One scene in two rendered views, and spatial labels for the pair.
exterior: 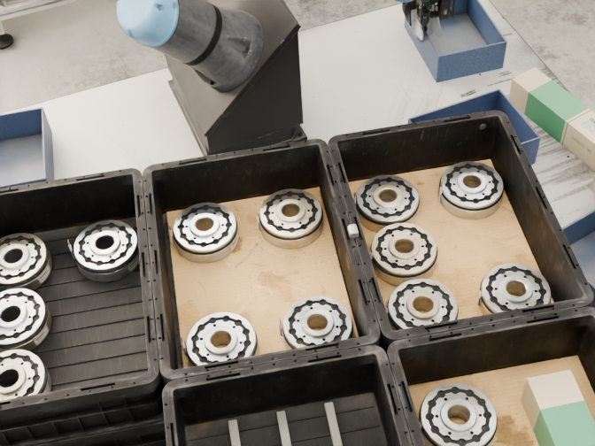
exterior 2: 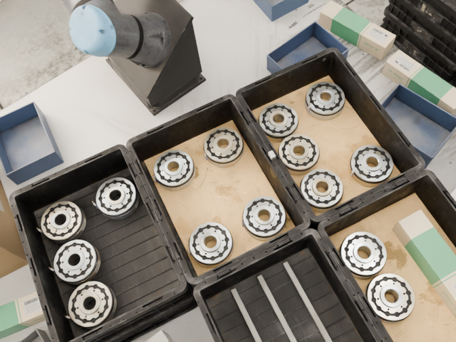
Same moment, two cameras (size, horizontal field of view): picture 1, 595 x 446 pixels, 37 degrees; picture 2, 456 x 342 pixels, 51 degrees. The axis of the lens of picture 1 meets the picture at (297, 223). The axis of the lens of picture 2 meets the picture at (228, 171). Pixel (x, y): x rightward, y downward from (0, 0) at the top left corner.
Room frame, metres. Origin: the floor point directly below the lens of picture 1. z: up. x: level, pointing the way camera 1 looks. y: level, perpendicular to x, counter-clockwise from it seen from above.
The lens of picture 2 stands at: (0.36, 0.12, 1.93)
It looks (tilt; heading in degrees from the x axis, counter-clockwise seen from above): 65 degrees down; 349
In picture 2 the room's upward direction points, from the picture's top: 10 degrees counter-clockwise
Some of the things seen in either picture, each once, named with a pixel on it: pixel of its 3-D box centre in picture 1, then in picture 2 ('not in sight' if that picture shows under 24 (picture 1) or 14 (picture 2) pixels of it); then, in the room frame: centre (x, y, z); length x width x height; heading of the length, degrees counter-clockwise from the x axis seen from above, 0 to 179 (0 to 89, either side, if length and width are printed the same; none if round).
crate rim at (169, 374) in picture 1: (252, 250); (214, 182); (0.82, 0.07, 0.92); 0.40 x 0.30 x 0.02; 7
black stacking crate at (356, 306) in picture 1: (255, 272); (216, 191); (0.82, 0.07, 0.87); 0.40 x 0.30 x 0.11; 7
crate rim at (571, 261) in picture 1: (449, 218); (325, 129); (0.85, -0.23, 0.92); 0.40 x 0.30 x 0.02; 7
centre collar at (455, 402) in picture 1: (459, 415); (364, 252); (0.56, -0.20, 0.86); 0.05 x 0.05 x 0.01
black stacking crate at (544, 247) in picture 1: (446, 239); (322, 139); (0.85, -0.23, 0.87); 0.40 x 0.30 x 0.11; 7
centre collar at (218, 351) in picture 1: (220, 340); (210, 241); (0.70, 0.12, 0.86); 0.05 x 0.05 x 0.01
